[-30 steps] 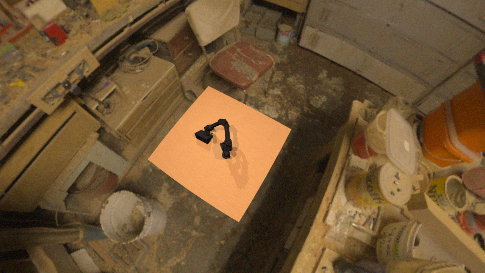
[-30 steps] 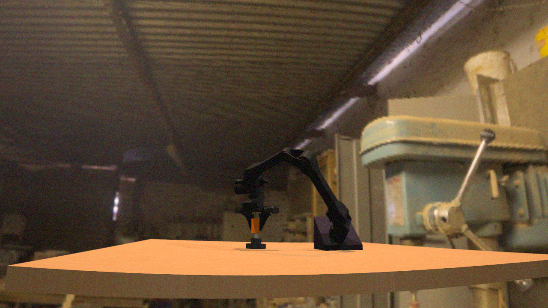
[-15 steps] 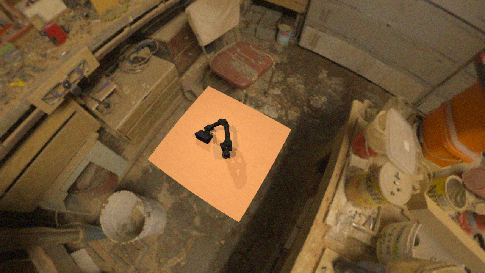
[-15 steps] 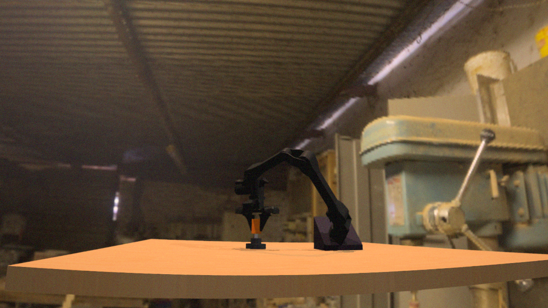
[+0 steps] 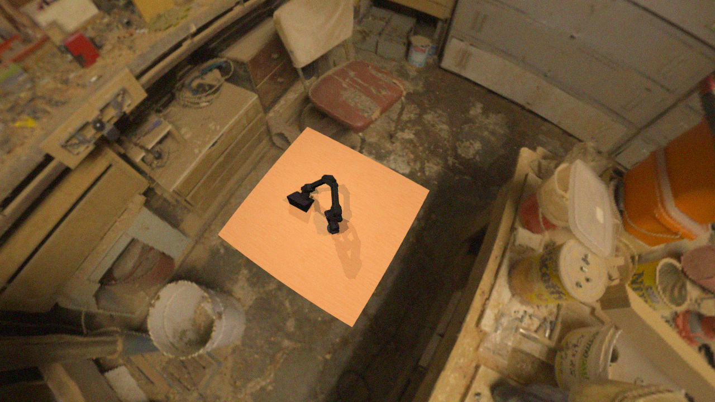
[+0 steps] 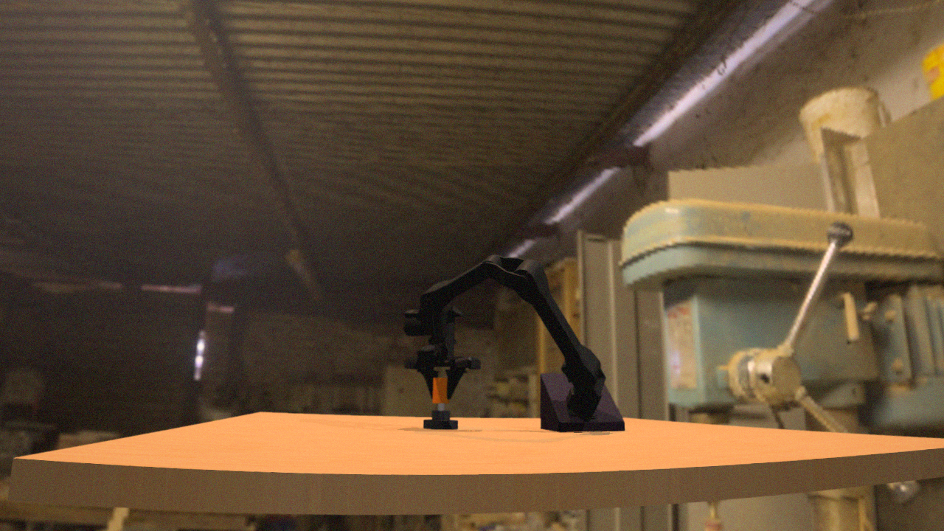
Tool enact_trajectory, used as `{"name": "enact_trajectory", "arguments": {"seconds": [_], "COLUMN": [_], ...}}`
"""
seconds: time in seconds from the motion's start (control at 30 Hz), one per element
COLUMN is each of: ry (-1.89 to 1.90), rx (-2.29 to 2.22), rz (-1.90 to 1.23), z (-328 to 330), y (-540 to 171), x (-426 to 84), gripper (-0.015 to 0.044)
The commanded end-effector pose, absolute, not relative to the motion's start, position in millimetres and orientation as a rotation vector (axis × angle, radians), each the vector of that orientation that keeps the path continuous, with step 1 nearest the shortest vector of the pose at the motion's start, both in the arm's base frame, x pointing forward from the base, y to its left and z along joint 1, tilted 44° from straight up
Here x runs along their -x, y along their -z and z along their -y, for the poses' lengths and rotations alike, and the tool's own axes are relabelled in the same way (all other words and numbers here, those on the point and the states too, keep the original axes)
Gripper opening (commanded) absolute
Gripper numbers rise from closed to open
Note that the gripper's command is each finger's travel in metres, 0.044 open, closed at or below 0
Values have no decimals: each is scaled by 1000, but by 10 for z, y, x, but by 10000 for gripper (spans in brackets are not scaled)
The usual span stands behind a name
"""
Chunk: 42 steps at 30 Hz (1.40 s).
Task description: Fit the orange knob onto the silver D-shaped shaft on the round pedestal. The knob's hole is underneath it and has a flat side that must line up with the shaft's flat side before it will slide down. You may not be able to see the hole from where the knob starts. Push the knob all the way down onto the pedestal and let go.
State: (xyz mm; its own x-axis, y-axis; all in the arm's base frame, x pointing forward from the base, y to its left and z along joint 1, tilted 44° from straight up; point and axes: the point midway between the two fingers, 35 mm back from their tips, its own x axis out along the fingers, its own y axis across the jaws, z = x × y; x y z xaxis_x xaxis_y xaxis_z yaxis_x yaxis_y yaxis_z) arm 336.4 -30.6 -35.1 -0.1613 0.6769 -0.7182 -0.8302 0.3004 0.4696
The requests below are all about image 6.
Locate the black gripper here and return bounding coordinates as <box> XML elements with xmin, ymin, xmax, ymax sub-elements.
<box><xmin>405</xmin><ymin>334</ymin><xmax>481</xmax><ymax>399</ymax></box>

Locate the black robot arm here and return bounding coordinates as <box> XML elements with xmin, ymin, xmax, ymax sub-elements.
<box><xmin>403</xmin><ymin>255</ymin><xmax>606</xmax><ymax>420</ymax></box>

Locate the orange knob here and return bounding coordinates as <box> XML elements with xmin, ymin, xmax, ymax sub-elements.
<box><xmin>433</xmin><ymin>378</ymin><xmax>449</xmax><ymax>403</ymax></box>

